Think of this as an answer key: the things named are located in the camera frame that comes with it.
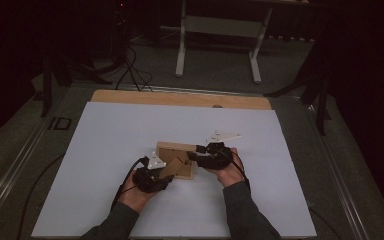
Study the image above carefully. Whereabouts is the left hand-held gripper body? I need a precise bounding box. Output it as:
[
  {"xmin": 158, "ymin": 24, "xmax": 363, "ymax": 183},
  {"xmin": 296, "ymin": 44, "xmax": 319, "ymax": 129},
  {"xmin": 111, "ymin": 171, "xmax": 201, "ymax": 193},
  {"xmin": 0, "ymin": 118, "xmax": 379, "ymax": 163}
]
[{"xmin": 133, "ymin": 151, "xmax": 168, "ymax": 194}]

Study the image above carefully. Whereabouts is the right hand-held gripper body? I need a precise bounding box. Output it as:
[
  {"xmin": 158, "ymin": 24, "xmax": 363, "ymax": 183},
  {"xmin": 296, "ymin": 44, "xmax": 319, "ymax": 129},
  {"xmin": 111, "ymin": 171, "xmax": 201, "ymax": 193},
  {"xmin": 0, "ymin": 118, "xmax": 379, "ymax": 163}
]
[{"xmin": 196, "ymin": 130, "xmax": 242, "ymax": 171}]

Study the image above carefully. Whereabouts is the wooden picture frame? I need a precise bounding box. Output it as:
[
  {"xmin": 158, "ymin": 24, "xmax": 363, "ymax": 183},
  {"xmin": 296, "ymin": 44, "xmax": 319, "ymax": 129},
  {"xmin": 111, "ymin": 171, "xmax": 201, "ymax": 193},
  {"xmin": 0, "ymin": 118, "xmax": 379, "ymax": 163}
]
[{"xmin": 155, "ymin": 140, "xmax": 198, "ymax": 181}]

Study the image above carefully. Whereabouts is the person's right hand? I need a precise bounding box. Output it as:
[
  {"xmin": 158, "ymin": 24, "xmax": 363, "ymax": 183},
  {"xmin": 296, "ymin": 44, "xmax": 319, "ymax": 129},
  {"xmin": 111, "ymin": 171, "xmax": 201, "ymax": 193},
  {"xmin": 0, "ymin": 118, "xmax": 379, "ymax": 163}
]
[{"xmin": 206, "ymin": 147, "xmax": 248, "ymax": 189}]

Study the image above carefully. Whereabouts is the person's left hand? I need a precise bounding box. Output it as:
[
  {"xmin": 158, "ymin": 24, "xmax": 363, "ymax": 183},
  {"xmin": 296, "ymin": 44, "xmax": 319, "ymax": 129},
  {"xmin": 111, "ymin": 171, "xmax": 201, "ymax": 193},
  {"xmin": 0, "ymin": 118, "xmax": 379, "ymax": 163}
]
[{"xmin": 117, "ymin": 169, "xmax": 163, "ymax": 214}]

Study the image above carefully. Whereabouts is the white table mat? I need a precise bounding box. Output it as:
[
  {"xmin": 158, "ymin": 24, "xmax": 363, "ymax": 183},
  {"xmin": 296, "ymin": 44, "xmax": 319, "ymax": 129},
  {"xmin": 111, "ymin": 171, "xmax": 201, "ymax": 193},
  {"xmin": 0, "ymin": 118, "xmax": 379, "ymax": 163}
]
[{"xmin": 30, "ymin": 101, "xmax": 318, "ymax": 239}]

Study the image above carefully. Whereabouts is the black floor socket plate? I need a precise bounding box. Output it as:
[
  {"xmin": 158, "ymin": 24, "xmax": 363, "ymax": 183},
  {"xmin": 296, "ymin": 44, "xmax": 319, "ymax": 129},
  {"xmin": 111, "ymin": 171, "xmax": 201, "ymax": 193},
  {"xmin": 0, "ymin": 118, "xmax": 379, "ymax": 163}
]
[{"xmin": 47, "ymin": 116, "xmax": 73, "ymax": 132}]

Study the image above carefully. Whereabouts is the black metal stand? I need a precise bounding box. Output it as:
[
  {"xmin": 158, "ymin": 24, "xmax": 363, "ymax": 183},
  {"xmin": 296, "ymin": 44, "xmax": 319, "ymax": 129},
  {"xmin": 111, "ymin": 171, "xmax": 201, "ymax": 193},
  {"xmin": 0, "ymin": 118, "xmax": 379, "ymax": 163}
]
[{"xmin": 263, "ymin": 36, "xmax": 334, "ymax": 137}]

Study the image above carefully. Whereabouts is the white metal stand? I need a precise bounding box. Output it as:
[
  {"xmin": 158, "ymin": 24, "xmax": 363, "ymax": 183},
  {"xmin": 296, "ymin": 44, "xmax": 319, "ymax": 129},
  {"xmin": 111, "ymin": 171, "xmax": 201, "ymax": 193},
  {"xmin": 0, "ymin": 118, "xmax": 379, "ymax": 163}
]
[{"xmin": 174, "ymin": 0, "xmax": 274, "ymax": 85}]

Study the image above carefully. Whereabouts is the dark equipment rack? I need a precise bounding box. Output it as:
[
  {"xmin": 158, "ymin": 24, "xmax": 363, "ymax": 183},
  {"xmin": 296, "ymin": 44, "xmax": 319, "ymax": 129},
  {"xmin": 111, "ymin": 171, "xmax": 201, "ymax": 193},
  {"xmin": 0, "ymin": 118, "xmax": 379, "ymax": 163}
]
[{"xmin": 111, "ymin": 0, "xmax": 131, "ymax": 68}]

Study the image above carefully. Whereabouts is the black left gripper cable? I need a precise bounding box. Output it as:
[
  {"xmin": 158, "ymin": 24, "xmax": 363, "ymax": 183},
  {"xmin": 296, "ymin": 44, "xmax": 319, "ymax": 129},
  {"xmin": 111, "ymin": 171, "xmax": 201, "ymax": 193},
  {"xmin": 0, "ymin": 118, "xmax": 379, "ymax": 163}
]
[{"xmin": 110, "ymin": 156, "xmax": 150, "ymax": 212}]

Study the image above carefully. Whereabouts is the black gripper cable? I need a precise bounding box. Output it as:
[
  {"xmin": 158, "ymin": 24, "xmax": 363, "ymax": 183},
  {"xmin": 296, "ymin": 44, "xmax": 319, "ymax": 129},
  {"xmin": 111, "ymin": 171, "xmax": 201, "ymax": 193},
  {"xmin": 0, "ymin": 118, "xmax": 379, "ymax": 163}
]
[
  {"xmin": 110, "ymin": 156, "xmax": 150, "ymax": 212},
  {"xmin": 219, "ymin": 149, "xmax": 252, "ymax": 193}
]

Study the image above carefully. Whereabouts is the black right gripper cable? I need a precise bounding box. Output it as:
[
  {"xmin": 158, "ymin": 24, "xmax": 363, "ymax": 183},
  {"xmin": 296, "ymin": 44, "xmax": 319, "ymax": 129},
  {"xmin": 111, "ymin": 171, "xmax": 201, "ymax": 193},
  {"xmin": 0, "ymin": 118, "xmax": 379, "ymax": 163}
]
[{"xmin": 219, "ymin": 149, "xmax": 252, "ymax": 193}]

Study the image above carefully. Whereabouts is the bundle of black floor cables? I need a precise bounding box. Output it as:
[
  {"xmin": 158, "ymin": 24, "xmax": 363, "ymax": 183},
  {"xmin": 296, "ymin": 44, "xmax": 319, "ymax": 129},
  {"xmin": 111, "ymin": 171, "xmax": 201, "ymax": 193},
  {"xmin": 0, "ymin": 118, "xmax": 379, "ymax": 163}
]
[{"xmin": 114, "ymin": 43, "xmax": 155, "ymax": 93}]

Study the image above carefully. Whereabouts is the black floor cable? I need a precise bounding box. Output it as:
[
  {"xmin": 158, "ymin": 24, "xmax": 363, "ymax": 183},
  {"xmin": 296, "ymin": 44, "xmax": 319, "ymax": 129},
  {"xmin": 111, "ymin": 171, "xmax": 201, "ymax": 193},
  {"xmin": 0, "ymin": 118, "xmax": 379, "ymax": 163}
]
[
  {"xmin": 15, "ymin": 152, "xmax": 66, "ymax": 240},
  {"xmin": 308, "ymin": 205, "xmax": 343, "ymax": 240}
]

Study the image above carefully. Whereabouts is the metal floor rail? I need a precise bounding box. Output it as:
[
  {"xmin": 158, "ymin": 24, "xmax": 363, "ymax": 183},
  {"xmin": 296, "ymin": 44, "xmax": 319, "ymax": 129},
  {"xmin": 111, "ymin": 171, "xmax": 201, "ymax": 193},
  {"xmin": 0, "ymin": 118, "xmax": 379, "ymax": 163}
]
[
  {"xmin": 303, "ymin": 102, "xmax": 372, "ymax": 240},
  {"xmin": 0, "ymin": 111, "xmax": 54, "ymax": 231}
]

